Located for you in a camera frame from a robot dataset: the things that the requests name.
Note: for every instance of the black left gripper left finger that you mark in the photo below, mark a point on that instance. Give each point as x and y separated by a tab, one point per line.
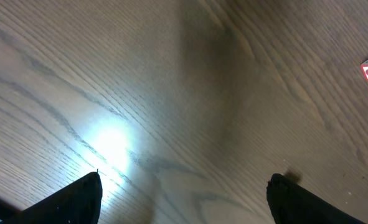
79	202

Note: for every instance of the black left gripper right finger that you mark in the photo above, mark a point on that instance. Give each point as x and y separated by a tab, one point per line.
291	204

